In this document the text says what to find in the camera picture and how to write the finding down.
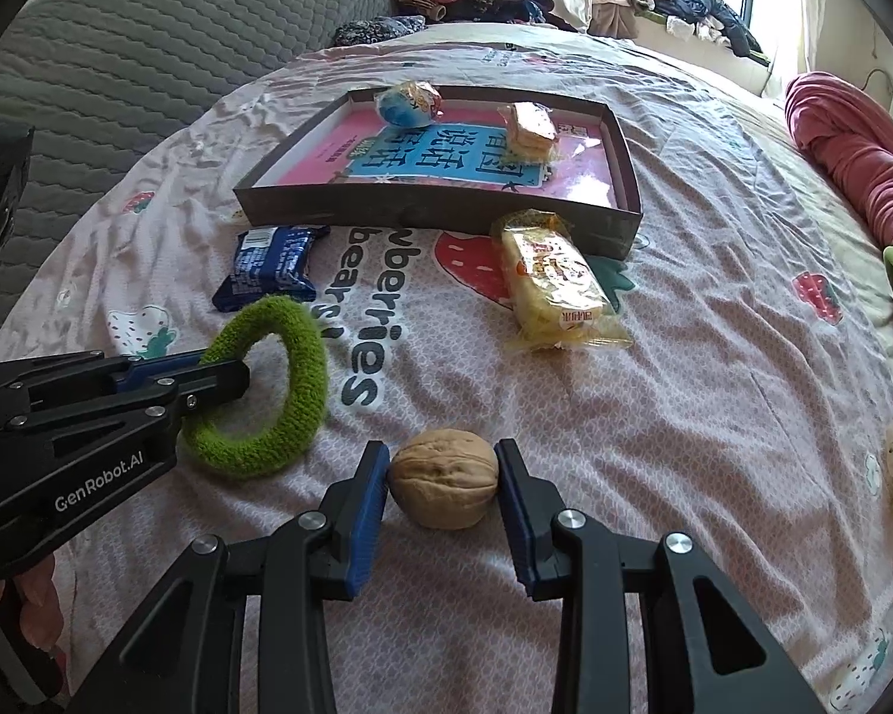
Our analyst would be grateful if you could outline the dark blue patterned cloth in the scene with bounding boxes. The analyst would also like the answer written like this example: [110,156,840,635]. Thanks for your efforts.
[333,12,427,48]

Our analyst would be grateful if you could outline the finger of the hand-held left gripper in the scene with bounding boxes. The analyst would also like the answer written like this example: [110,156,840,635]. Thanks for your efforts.
[0,348,210,418]
[4,358,252,462]

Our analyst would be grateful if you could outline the green fuzzy ring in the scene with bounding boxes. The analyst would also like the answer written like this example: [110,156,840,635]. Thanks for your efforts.
[180,295,330,479]

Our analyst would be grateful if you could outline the dark shallow box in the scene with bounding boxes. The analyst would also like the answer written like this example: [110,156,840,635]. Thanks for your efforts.
[234,85,643,260]

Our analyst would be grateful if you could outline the walnut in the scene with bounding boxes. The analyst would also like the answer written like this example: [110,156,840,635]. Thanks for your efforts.
[388,427,501,531]

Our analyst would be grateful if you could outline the tan fabric bundle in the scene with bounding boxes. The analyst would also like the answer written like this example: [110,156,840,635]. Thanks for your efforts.
[588,0,641,40]

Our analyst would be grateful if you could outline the yellow rice cracker packet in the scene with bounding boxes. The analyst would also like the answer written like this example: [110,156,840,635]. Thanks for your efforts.
[489,209,636,352]

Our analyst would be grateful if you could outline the person's left hand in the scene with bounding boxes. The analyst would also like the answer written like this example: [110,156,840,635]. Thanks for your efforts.
[0,558,64,652]

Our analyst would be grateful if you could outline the blue snack packet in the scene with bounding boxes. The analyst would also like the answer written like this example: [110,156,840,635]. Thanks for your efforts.
[212,225,330,314]

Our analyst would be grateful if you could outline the orange cracker packet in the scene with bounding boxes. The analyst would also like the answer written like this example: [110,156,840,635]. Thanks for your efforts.
[497,102,563,162]

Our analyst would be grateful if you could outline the pink quilt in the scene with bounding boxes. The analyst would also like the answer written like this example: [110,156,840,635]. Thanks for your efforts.
[783,72,893,250]

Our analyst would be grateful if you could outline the egg-shaped candy toy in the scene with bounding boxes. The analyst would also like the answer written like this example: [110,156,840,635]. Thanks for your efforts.
[376,79,444,127]

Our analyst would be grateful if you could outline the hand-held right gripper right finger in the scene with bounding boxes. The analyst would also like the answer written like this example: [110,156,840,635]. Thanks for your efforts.
[493,437,827,714]

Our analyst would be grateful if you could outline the clothes pile on window sill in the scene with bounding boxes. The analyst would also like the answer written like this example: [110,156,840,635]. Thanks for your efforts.
[599,0,764,59]

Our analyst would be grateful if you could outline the pink strawberry print bedsheet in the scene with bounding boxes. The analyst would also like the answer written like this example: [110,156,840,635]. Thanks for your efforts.
[0,22,893,714]

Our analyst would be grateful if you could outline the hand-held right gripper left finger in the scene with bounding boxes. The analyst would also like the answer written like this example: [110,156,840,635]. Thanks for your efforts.
[67,440,392,714]

